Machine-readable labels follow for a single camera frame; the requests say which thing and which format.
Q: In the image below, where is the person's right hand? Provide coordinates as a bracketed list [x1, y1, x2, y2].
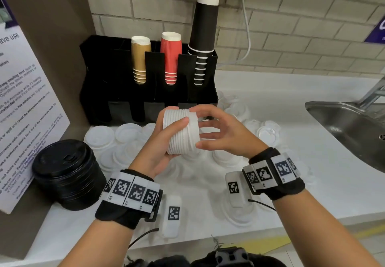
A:
[190, 104, 270, 159]

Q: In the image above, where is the person's left hand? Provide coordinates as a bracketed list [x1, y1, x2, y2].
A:
[128, 106, 190, 179]

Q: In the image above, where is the stack of white lids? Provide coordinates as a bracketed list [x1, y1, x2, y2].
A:
[162, 107, 201, 155]

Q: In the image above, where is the pile of white cup lids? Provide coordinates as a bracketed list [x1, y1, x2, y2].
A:
[83, 90, 316, 228]

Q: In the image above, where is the black cup and lid organizer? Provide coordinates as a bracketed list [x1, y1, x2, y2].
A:
[79, 35, 219, 126]

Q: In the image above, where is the stack of black lids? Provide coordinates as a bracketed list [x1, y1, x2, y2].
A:
[31, 139, 106, 212]

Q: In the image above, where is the person's right forearm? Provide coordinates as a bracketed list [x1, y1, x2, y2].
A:
[274, 190, 381, 267]

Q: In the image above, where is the person's left forearm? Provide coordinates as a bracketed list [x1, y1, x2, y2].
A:
[59, 218, 134, 267]

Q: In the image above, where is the right marker wristband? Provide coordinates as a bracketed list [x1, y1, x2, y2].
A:
[241, 147, 306, 201]

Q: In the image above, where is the stack of gold paper cups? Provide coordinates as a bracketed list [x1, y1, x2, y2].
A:
[130, 36, 152, 85]

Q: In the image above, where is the stack of red paper cups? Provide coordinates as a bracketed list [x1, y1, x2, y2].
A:
[160, 31, 183, 86]

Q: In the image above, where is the steel sink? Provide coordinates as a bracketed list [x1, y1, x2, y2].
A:
[304, 100, 385, 174]

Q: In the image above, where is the stack of black paper cups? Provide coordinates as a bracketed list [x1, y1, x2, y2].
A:
[187, 0, 220, 87]

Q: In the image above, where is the microwave safety poster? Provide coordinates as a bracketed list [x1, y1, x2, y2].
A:
[0, 0, 71, 215]

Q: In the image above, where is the steel faucet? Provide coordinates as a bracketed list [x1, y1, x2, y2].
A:
[358, 75, 385, 111]

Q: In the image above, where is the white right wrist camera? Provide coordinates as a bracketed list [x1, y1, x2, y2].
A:
[225, 172, 249, 209]

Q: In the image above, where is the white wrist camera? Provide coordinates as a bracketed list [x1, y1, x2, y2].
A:
[225, 172, 249, 209]
[161, 195, 183, 239]

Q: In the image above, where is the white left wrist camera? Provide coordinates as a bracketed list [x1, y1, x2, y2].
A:
[161, 195, 183, 239]

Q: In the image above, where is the black right camera cable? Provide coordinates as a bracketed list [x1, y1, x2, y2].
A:
[248, 199, 276, 212]

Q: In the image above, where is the black camera cable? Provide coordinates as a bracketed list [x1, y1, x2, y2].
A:
[128, 227, 160, 249]
[248, 199, 276, 212]

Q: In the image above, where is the black left camera cable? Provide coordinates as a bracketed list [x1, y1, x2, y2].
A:
[128, 227, 160, 249]

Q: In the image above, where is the white power cable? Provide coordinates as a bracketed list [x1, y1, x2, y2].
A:
[216, 0, 252, 65]

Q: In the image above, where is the black chest camera mount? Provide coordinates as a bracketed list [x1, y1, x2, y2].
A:
[123, 247, 286, 267]

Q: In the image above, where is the purple wall sign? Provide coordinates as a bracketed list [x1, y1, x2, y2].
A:
[364, 16, 385, 45]

